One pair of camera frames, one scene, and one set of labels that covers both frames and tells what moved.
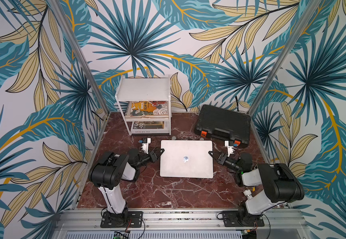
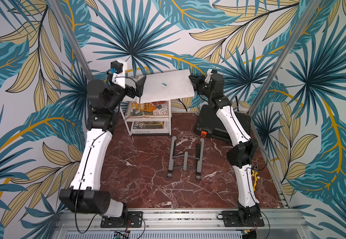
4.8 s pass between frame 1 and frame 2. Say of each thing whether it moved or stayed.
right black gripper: moved
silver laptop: moved
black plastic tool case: stayed
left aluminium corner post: stayed
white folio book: stayed
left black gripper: moved
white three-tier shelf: stayed
